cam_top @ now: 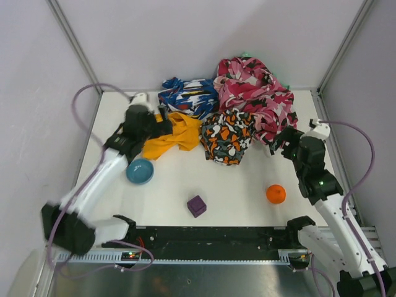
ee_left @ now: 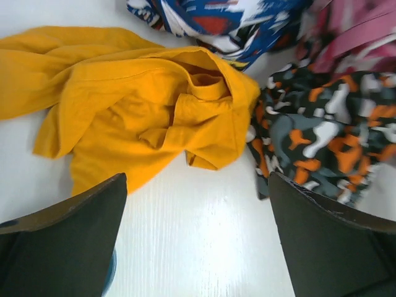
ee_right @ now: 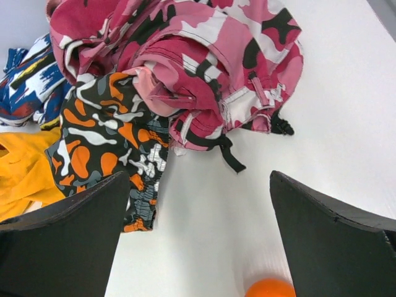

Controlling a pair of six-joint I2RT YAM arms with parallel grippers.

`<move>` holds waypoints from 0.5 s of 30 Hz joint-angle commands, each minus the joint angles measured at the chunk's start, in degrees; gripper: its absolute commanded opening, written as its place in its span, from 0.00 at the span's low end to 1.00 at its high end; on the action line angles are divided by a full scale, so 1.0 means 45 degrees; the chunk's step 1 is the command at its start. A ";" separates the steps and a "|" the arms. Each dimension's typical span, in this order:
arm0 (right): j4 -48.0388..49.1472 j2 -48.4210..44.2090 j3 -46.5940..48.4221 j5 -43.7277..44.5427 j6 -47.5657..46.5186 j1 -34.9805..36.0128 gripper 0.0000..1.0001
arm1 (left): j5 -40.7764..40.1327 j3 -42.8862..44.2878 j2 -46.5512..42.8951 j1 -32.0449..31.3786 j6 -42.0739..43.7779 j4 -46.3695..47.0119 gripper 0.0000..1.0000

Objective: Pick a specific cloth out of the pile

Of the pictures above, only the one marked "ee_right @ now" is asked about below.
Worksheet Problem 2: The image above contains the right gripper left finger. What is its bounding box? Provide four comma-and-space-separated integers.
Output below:
1, 172, 129, 296

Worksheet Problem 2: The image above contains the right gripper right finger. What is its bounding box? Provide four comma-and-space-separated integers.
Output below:
270, 171, 395, 297

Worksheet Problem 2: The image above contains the yellow cloth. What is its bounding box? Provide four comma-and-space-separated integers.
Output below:
1, 127, 65, 221

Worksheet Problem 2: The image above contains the orange black camouflage cloth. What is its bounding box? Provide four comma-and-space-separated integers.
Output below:
46, 67, 170, 232

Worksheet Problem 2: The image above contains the pink camouflage cloth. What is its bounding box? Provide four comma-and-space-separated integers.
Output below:
46, 1, 304, 172

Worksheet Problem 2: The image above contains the blue white patterned cloth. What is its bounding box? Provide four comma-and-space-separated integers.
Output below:
1, 34, 72, 131

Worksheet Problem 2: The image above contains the orange fruit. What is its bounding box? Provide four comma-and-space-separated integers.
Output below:
245, 278, 296, 297

